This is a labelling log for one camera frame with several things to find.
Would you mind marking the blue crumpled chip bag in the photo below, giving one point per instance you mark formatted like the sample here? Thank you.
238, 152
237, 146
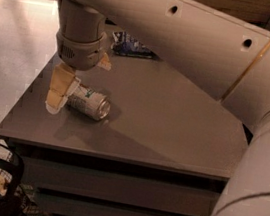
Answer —
126, 45

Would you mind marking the grey drawer cabinet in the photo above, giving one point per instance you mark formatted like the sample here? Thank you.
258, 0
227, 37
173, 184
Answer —
165, 148

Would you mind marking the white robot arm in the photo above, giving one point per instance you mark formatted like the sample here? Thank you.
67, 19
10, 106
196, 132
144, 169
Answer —
227, 58

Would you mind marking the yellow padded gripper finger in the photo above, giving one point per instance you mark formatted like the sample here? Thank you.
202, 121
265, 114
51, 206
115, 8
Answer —
105, 62
62, 84

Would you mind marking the white green 7up can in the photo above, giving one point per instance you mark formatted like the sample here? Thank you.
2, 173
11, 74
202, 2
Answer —
90, 102

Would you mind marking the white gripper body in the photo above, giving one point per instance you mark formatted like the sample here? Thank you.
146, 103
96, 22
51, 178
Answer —
79, 53

